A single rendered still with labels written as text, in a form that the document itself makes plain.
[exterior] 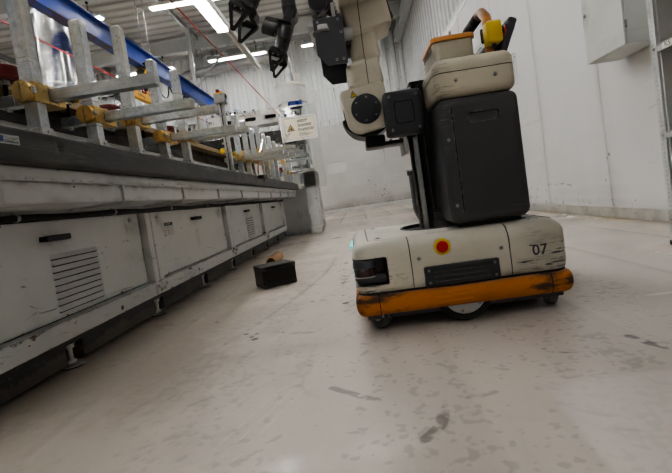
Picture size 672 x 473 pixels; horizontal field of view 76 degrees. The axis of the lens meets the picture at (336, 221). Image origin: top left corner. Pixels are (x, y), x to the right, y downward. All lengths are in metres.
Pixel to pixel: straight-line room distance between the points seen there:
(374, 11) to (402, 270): 0.91
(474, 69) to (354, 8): 0.49
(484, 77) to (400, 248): 0.58
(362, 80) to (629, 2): 1.93
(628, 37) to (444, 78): 1.79
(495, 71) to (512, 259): 0.58
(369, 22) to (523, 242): 0.91
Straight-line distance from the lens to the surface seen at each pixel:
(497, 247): 1.40
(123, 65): 1.86
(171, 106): 1.52
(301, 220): 6.07
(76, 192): 1.46
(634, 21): 3.13
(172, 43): 12.52
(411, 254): 1.35
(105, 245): 1.97
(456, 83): 1.44
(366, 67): 1.59
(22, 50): 1.42
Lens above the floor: 0.43
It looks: 3 degrees down
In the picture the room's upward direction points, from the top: 8 degrees counter-clockwise
